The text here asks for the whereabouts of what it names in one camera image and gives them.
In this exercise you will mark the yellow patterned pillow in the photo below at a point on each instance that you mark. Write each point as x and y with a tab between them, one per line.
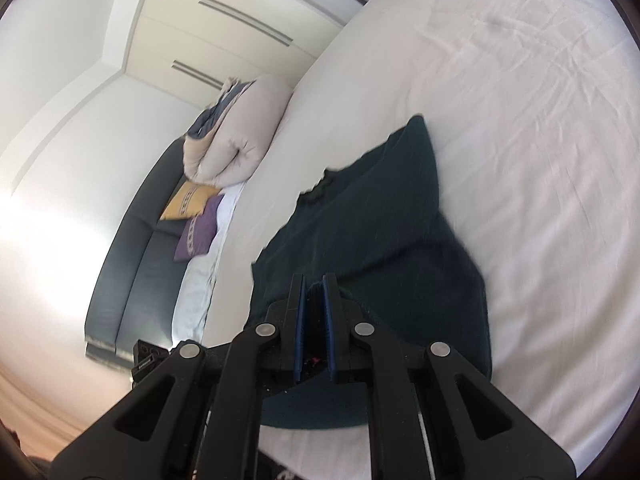
187	202

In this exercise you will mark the dark grey padded headboard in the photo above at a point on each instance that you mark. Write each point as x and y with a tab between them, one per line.
125	270

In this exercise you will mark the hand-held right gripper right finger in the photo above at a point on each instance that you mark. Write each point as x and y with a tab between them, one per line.
329	320

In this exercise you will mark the purple patterned pillow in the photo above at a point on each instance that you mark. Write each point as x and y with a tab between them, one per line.
197	232

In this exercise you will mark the bed with white sheet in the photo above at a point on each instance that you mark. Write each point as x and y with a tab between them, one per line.
525	110

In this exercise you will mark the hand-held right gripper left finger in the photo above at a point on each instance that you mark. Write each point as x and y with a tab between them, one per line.
300	320

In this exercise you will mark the white pillow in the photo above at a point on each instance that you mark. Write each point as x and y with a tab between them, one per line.
226	220
192	300

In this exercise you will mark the cream wardrobe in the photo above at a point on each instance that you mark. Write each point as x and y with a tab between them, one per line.
175	25

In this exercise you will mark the folded beige duvet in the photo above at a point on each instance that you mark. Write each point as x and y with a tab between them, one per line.
240	140

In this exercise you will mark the dark green sweater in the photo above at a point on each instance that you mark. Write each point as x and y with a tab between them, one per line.
380	220

